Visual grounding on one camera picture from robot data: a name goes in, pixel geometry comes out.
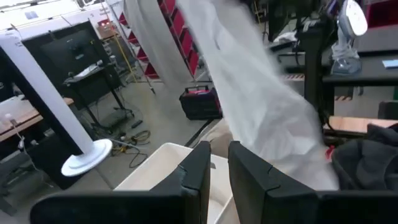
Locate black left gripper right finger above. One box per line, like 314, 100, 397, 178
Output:
228, 141, 398, 224

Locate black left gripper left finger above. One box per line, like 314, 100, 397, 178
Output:
30, 141, 212, 224

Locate white garment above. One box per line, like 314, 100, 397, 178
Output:
123, 0, 340, 191

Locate white plastic laundry basket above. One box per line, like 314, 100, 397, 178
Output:
113, 142, 240, 224

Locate red and black toolbox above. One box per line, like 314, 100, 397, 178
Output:
179, 85, 223, 121

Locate charcoal garment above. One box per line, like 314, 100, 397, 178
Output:
331, 123, 398, 191

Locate black work table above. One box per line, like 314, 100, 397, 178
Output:
270, 18, 398, 118

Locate red bin shelf rack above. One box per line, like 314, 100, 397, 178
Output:
118, 0, 200, 80

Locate white tower fan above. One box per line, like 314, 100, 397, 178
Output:
0, 32, 113, 177

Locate white garment steamer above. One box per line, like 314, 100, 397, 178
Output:
330, 0, 369, 75

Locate wooden bench table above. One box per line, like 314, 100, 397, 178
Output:
0, 96, 75, 142

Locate black monitor cart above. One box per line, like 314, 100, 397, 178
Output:
23, 20, 135, 131

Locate floor cables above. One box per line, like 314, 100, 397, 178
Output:
111, 129, 152, 169

